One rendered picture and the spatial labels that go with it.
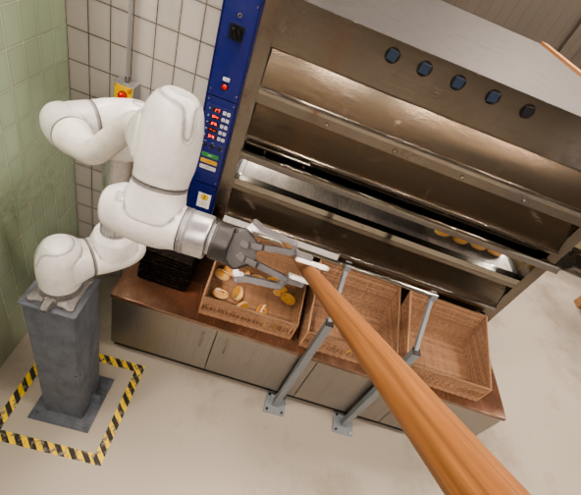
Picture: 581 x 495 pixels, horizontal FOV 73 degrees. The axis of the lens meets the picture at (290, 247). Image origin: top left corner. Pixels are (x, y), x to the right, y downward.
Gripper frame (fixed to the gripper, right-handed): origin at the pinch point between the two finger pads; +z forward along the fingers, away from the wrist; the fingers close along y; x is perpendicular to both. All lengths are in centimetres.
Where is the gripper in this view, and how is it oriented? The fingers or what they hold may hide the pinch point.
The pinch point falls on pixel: (308, 272)
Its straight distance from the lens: 79.7
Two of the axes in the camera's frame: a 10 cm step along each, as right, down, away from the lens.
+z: 9.4, 3.2, 1.1
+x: 0.8, 1.0, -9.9
